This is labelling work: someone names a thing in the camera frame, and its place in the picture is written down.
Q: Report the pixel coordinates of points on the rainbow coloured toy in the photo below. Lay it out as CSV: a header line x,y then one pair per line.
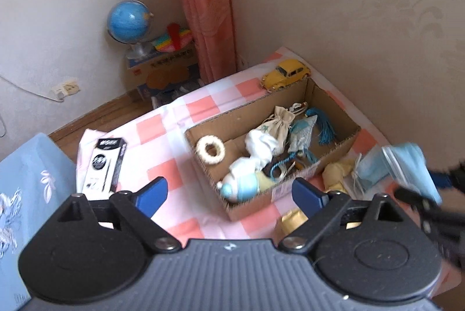
x,y
170,42

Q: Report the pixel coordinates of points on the blue and white bottle toy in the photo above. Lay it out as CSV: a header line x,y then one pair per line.
x,y
247,185

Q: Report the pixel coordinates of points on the pink checkered tablecloth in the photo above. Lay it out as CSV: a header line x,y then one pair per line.
x,y
160,126

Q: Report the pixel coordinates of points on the pink patterned curtain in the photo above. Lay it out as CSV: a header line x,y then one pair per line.
x,y
207,6

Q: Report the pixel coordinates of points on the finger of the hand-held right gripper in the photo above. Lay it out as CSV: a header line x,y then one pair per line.
x,y
428,207
450,177

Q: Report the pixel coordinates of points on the white tissue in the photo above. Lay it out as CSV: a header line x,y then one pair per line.
x,y
261,144

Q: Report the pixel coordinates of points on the blue face mask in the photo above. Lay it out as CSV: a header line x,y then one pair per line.
x,y
410,165
374,169

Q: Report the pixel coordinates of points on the black and white pen box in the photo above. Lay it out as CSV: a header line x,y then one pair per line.
x,y
103,162

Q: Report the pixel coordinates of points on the brown cardboard box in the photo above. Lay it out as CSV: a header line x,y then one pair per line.
x,y
250,211

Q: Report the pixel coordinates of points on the blue brocade tasselled sachet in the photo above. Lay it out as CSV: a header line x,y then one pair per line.
x,y
303,133

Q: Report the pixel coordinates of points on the wall power socket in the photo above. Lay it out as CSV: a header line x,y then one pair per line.
x,y
67,87

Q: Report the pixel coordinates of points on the yellow toy car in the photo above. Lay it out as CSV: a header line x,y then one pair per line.
x,y
287,73

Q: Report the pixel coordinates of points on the pale yellow cloth pouch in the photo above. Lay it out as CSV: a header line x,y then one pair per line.
x,y
338,175

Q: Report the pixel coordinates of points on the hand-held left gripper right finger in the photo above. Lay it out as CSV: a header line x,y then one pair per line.
x,y
307,196

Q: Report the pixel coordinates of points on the light blue embroidered cushion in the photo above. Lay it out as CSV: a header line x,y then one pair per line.
x,y
29,187

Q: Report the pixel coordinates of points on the blue desk globe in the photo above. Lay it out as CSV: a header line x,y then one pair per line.
x,y
127,20

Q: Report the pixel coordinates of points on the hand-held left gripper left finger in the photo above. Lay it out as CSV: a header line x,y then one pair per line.
x,y
152,196

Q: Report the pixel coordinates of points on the beige tasselled sachet pouch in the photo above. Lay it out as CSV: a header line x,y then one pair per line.
x,y
281,118

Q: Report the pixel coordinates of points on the orange printed carton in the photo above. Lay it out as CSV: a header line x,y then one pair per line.
x,y
163,73

